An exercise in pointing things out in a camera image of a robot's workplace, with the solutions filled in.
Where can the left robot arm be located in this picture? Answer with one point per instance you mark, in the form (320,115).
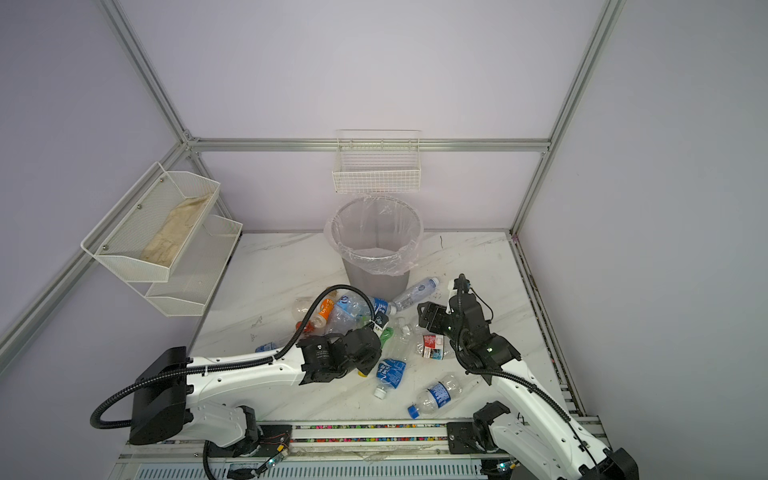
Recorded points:
(214,401)

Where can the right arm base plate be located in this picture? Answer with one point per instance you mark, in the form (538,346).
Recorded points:
(470,438)

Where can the green label clear bottle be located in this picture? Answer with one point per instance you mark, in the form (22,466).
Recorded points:
(400,344)

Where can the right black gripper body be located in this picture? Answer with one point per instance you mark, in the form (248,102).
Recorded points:
(439,322)

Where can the grey mesh waste bin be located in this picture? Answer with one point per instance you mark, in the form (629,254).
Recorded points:
(375,270)

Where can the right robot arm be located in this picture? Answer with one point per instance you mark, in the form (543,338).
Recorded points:
(526,423)

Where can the white mesh lower shelf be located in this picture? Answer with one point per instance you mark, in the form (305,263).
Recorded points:
(198,272)

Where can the white wire wall basket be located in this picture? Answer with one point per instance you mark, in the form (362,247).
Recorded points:
(377,161)

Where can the red cap round bottle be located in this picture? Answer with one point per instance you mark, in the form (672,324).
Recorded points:
(299,309)

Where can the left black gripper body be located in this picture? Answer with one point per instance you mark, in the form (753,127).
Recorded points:
(366,368)

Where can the beige cloth in shelf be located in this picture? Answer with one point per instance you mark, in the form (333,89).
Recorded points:
(167,242)

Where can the clear bottle white cap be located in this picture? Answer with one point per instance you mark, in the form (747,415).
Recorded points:
(416,294)

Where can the orange label juice bottle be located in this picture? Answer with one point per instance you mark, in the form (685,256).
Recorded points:
(321,314)

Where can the red label clear bottle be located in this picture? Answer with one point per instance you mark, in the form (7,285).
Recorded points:
(435,347)

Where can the blue cap water bottle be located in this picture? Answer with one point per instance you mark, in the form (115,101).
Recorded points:
(436,396)

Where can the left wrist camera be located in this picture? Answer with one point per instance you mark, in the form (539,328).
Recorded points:
(380,323)

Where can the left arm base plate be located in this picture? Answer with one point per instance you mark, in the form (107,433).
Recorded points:
(263,442)

